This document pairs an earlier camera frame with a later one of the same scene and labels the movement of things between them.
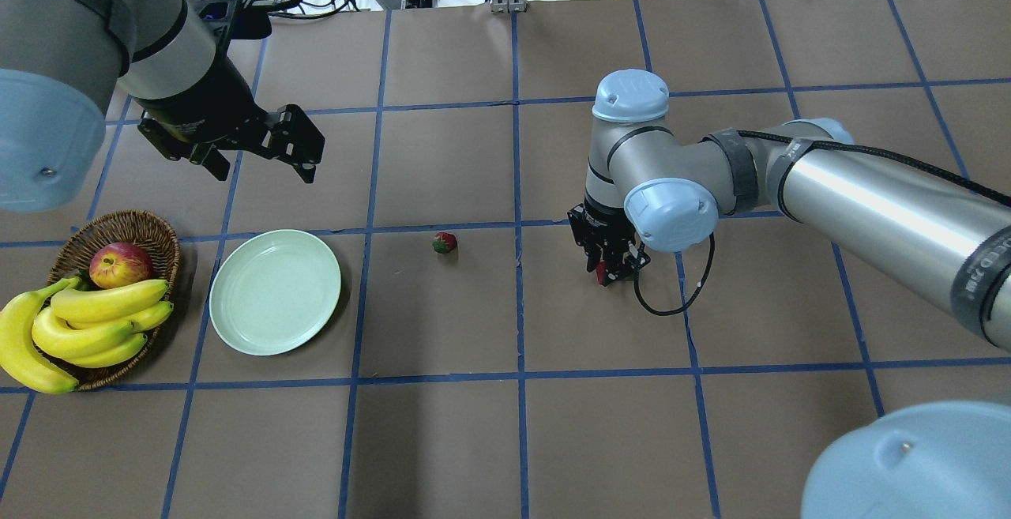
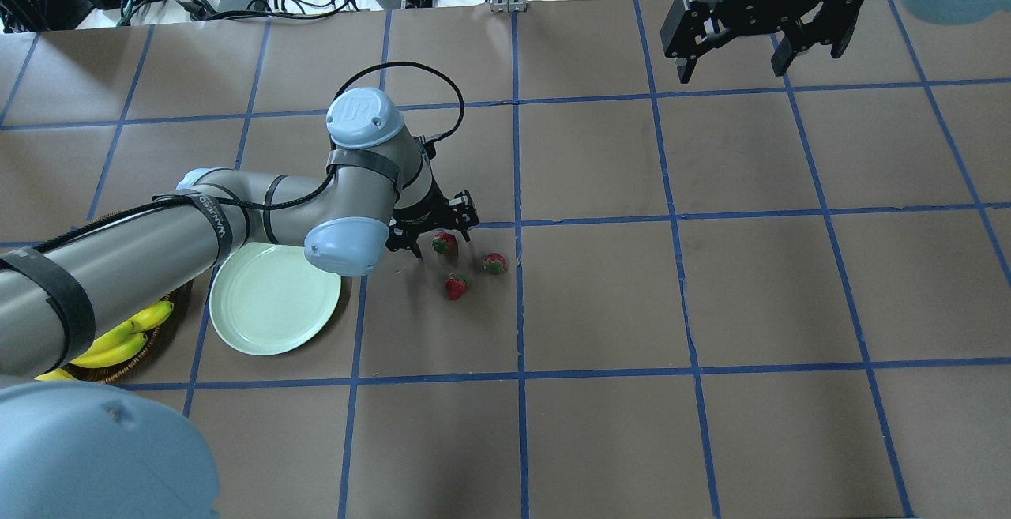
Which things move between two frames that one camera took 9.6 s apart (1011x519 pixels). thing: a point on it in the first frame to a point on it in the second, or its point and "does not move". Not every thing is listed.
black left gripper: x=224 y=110 to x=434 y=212
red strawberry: x=444 y=242 does not move
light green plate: x=274 y=291 does not move
